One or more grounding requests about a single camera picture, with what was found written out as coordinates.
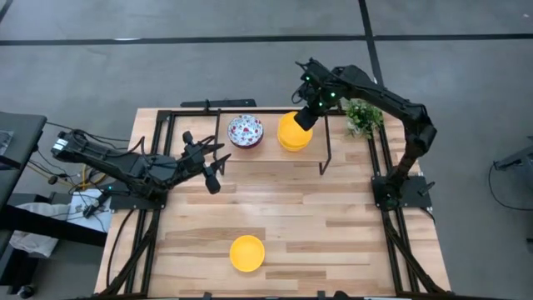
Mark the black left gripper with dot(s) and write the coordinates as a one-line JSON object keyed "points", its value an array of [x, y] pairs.
{"points": [[200, 160]]}

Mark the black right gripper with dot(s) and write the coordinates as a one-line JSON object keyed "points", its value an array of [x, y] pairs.
{"points": [[307, 118]]}

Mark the yellow mini bowl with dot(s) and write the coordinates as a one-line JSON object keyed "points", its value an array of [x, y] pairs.
{"points": [[291, 133], [247, 253], [295, 148]]}

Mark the floral mini bowl red outside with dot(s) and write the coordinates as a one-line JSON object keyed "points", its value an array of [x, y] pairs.
{"points": [[245, 146], [245, 129]]}

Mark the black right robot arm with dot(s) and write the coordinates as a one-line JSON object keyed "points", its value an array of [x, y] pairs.
{"points": [[383, 98]]}

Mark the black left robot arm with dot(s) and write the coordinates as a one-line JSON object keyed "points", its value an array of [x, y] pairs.
{"points": [[108, 160]]}

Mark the wooden shelf black metal legs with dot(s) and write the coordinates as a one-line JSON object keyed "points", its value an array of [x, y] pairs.
{"points": [[270, 154]]}

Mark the black bar-shaped device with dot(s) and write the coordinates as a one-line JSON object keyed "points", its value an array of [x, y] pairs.
{"points": [[233, 103]]}

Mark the small green potted plant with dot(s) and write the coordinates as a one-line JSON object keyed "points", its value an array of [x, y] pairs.
{"points": [[364, 118]]}

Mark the white printed paper sheet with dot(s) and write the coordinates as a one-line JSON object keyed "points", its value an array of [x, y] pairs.
{"points": [[98, 221]]}

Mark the black power adapter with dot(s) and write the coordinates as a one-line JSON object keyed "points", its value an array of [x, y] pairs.
{"points": [[88, 211]]}

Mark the black table clamp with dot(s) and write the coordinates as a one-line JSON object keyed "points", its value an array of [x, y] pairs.
{"points": [[207, 296], [320, 295]]}

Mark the black furniture beam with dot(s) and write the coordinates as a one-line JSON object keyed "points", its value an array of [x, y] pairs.
{"points": [[50, 227]]}

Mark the person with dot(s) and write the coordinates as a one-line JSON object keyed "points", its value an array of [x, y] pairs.
{"points": [[341, 296]]}

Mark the black desk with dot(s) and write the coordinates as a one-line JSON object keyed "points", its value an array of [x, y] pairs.
{"points": [[21, 125]]}

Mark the white crumpled cloth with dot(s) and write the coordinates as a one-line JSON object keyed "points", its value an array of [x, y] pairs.
{"points": [[33, 246]]}

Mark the black round caster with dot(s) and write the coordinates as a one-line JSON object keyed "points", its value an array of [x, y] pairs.
{"points": [[25, 291]]}

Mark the black metal rig frame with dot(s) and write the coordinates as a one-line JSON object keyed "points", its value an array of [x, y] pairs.
{"points": [[187, 112]]}

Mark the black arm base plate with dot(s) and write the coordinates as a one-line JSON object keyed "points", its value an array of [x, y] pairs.
{"points": [[416, 196], [125, 203]]}

